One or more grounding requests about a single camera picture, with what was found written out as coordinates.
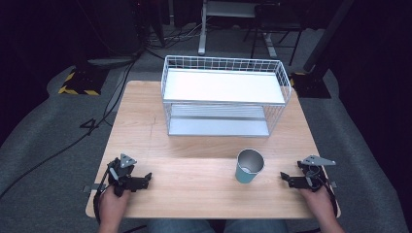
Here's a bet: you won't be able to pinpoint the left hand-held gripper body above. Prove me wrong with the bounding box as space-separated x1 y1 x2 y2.
106 152 146 198

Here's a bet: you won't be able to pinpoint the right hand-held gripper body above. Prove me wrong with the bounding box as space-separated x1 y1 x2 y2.
289 154 337 193

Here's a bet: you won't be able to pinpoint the teal metal cup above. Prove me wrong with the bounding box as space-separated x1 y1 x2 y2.
234 148 266 184

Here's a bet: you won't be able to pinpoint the white wire shelf rack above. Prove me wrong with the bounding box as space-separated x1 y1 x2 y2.
160 54 292 138

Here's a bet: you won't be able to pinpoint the person's right hand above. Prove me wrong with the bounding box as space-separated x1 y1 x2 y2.
298 184 335 222

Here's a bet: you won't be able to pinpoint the person's left hand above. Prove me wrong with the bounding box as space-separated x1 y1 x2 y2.
97 185 131 225

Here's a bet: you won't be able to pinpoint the person's legs in jeans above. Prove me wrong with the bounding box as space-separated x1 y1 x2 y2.
146 218 290 233

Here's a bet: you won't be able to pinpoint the yellow black striped stand base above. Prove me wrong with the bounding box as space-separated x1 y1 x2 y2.
289 71 332 99
57 67 110 97

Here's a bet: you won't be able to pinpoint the black slanted stand pole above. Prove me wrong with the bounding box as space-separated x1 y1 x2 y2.
302 0 357 73

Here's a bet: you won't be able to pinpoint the black metal chair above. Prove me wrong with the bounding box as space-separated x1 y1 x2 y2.
242 2 305 67

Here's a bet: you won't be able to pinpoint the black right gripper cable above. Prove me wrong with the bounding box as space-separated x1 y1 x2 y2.
322 176 340 218

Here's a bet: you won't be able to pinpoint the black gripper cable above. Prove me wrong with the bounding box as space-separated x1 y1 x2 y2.
92 167 113 225
322 176 340 218

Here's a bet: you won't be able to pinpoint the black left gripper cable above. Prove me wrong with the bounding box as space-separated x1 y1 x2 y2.
92 167 113 225

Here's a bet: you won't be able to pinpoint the long black floor cable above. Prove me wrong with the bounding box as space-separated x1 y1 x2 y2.
0 59 139 200

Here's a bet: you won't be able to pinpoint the bundle of floor cables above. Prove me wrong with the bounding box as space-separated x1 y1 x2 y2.
144 20 203 51

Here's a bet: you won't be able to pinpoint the white desk frame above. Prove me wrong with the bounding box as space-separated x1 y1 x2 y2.
197 0 279 59

